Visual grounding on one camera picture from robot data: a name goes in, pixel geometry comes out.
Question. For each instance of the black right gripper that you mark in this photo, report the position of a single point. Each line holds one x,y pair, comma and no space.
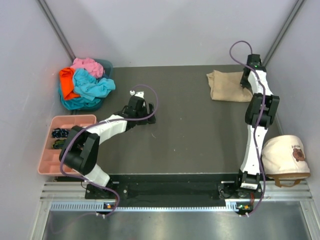
244,84

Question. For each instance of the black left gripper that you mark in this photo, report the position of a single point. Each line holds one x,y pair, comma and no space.
149,121

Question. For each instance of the beige t shirt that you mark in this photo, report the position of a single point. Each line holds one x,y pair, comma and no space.
225,86

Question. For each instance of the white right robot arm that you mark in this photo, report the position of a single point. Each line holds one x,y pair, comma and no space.
259,116

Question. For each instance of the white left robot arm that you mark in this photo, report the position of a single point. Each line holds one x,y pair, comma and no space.
81,147

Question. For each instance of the teal plastic basket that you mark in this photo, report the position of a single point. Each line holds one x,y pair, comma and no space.
85,84

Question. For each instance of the cyan t shirt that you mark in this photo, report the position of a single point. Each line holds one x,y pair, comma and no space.
92,91

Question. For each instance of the pink t shirt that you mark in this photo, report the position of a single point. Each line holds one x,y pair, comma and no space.
93,67

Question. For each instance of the orange t shirt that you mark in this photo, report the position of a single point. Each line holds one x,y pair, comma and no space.
66,83

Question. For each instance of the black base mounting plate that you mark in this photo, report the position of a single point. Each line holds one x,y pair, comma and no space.
168,194

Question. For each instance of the dark patterned rolled item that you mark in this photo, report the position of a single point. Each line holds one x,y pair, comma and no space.
58,144
60,133

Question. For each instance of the cream fabric storage bag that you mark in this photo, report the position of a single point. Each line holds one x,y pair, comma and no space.
284,161

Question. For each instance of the pink compartment tray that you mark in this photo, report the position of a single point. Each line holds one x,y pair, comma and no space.
49,164

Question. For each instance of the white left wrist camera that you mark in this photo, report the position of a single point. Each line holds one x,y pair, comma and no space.
138,93

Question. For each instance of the aluminium frame post right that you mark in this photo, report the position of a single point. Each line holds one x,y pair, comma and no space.
298,5

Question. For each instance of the aluminium frame post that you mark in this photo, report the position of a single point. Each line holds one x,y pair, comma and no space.
298,5
56,28

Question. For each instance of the aluminium frame post left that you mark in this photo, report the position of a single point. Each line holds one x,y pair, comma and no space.
56,28

